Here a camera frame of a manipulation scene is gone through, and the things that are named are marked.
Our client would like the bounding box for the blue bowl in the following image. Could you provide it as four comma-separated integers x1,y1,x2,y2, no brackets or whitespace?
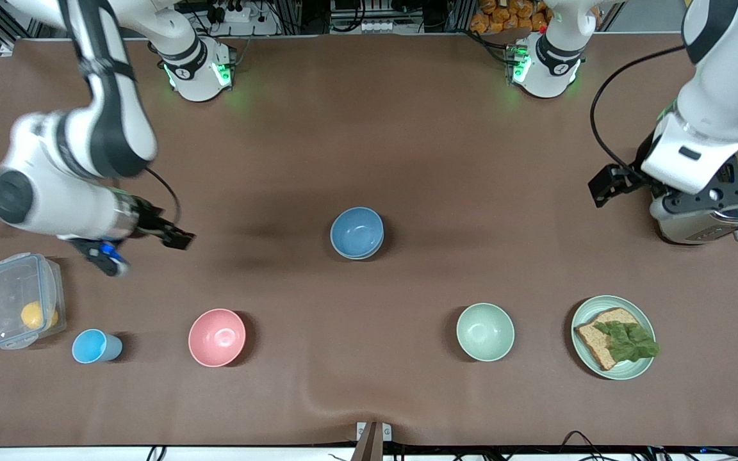
331,206,384,257

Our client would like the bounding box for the pink bowl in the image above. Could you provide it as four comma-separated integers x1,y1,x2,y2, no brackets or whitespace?
188,308,247,368

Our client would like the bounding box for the silver toaster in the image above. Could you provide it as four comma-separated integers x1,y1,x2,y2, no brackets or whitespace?
650,138,738,246

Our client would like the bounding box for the yellow round fruit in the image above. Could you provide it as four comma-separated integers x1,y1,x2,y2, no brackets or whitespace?
20,301,60,332

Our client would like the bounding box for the light blue cup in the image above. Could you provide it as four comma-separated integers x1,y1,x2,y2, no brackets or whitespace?
72,328,124,364

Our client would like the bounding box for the clear plastic lidded container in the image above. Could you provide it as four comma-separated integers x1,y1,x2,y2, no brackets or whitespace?
0,253,67,350

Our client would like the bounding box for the green lettuce leaf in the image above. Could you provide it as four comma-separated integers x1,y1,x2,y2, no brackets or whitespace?
593,320,661,363

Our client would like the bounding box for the brown bread slice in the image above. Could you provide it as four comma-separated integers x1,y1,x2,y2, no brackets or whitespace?
574,307,645,372

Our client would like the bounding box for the pale green plate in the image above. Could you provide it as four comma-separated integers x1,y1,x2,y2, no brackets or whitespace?
571,295,657,381

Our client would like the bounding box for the white power strip with plugs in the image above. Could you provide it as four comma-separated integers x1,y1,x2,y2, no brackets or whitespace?
206,0,270,23

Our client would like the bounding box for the bag of orange pastries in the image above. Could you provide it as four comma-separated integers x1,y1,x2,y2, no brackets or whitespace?
470,0,552,34

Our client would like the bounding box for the brown table cover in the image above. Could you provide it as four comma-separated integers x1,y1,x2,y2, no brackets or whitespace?
0,32,738,449

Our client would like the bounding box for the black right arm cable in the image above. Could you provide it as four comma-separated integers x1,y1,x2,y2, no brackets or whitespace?
143,166,183,225

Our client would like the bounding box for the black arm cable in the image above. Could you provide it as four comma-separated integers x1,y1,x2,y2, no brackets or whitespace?
589,44,690,180
143,166,183,225

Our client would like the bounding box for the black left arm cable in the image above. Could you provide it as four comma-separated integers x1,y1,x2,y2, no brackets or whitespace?
589,44,690,180

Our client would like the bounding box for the black looped floor cable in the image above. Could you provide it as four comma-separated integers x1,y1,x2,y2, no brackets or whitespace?
560,430,610,450

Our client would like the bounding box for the metal bracket with brown post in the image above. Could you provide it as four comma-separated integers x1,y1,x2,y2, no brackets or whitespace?
350,421,393,461

